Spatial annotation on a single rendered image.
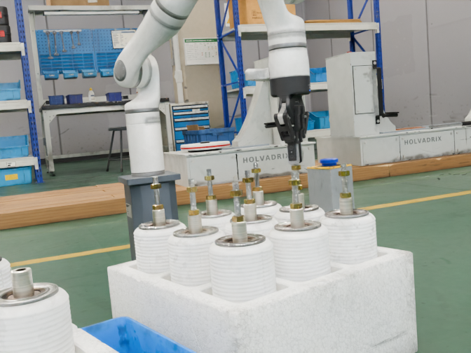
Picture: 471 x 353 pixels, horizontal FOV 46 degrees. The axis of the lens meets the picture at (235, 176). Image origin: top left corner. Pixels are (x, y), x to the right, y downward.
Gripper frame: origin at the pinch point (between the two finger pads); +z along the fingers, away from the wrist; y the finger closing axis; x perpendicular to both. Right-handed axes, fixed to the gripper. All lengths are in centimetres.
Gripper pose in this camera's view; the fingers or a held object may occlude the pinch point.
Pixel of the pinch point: (294, 153)
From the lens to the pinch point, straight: 105.3
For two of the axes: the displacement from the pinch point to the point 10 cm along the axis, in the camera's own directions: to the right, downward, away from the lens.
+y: 4.4, -1.3, 8.9
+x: -8.9, 0.3, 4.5
